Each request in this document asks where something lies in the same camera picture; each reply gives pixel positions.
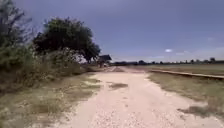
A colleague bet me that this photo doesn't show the dark roofed shelter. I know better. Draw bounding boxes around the dark roofed shelter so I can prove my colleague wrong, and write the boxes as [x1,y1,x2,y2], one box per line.
[97,54,113,68]

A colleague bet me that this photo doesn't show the pale gravel track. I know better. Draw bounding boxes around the pale gravel track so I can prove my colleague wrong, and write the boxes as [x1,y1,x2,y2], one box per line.
[49,65,224,128]

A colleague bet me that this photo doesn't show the large dark green tree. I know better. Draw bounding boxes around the large dark green tree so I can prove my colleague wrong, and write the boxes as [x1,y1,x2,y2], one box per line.
[32,17,102,64]

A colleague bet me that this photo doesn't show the distant row of trees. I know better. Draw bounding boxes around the distant row of trees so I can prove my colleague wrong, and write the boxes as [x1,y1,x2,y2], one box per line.
[111,57,224,66]

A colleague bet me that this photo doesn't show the low pale kerb strip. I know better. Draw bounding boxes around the low pale kerb strip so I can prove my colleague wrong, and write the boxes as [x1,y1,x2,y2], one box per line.
[149,68,224,81]

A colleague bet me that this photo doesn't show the dry grass verge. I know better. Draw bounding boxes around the dry grass verge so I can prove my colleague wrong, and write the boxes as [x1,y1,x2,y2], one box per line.
[0,63,111,128]

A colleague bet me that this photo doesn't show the dry grass field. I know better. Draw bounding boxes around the dry grass field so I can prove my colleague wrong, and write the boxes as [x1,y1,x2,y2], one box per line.
[133,63,224,121]

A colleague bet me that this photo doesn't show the green bushes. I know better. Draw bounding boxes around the green bushes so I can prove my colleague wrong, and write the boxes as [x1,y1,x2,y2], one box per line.
[0,0,88,91]

